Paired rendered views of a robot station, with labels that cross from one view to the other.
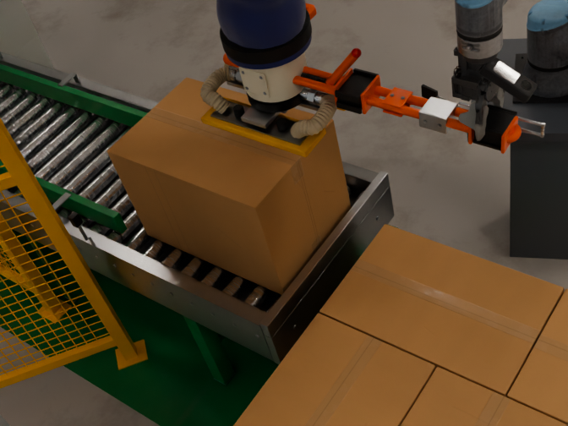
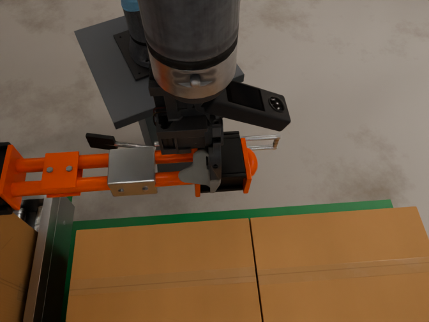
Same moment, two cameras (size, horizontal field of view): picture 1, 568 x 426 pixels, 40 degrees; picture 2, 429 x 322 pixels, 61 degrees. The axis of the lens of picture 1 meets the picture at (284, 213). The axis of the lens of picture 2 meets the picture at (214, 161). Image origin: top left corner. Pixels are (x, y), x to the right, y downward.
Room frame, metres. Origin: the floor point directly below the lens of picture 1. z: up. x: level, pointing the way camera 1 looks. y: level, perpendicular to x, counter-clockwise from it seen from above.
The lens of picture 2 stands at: (1.10, -0.27, 1.75)
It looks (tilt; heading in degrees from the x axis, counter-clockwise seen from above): 60 degrees down; 309
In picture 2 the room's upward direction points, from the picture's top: straight up
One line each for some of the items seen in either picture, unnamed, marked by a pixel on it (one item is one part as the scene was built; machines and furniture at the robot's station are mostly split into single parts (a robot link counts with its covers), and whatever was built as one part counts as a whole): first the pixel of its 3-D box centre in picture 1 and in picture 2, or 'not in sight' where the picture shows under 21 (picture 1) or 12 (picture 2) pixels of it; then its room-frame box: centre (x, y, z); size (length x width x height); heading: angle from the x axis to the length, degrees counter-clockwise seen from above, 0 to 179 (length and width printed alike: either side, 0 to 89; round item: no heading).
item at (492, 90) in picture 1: (477, 71); (191, 106); (1.30, -0.48, 1.39); 0.09 x 0.08 x 0.12; 43
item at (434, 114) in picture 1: (438, 115); (133, 171); (1.37, -0.40, 1.25); 0.07 x 0.07 x 0.04; 44
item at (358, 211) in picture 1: (329, 248); (37, 289); (1.66, -0.11, 0.58); 0.70 x 0.03 x 0.06; 133
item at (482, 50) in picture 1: (478, 40); (193, 57); (1.29, -0.48, 1.47); 0.10 x 0.09 x 0.05; 133
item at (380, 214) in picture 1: (335, 270); (51, 295); (1.66, -0.11, 0.47); 0.70 x 0.03 x 0.15; 133
